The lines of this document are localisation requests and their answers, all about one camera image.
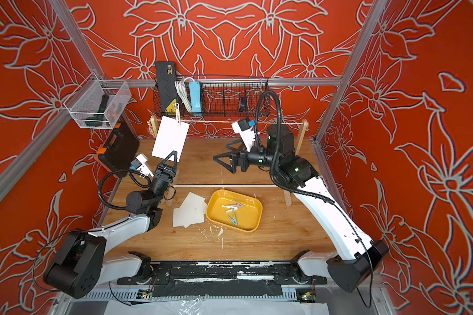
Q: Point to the wooden drying rack frame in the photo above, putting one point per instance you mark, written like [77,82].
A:
[198,170]

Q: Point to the light blue power bank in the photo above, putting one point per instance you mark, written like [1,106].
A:
[195,95]

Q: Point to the white clothespin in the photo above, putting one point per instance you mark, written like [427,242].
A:
[231,207]

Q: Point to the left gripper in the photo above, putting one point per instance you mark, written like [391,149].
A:
[163,177]

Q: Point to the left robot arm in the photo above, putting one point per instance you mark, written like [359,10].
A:
[80,264]

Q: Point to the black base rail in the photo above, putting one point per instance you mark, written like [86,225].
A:
[240,279]

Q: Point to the yellow plastic tray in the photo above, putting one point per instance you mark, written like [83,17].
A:
[249,217]

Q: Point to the black orange tool case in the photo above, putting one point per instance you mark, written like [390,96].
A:
[119,149]

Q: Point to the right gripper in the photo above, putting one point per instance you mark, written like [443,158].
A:
[244,156]

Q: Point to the black box yellow label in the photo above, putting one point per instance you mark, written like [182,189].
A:
[166,78]

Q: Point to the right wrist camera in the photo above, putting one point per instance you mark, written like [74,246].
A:
[245,128]

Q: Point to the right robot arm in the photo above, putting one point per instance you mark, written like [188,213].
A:
[356,255]

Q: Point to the teal clothespin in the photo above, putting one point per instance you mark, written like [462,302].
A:
[233,219]

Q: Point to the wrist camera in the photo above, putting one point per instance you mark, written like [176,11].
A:
[140,164]
[245,128]

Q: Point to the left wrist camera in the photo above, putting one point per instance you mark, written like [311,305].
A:
[140,164]

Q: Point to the clear mesh wall bin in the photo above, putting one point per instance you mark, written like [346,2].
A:
[97,103]

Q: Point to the black wire wall basket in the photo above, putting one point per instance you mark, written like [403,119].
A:
[220,95]

